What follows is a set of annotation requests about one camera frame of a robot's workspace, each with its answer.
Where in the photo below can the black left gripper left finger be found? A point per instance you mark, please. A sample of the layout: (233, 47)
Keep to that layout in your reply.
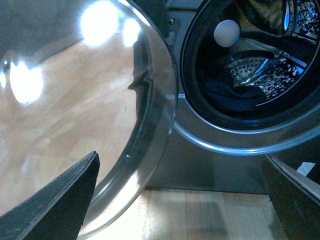
(57, 211)

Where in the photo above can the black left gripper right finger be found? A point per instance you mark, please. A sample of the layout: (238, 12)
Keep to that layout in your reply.
(294, 191)

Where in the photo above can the dark blue garment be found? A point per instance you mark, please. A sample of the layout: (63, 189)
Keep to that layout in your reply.
(225, 92)

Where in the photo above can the grey front-load washing machine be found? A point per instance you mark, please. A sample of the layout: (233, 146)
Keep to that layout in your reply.
(204, 156)

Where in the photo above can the black rubber door gasket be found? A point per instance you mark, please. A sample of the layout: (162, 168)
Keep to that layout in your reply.
(241, 121)

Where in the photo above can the round glass washer door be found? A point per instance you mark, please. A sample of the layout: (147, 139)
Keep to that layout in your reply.
(78, 76)

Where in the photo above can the steel perforated washer drum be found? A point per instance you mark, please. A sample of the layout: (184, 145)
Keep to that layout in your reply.
(276, 17)

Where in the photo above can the white drum hub cap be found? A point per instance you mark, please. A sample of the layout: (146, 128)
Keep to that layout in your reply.
(227, 33)

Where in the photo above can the grey door hinge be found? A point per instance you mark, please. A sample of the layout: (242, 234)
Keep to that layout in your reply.
(174, 25)

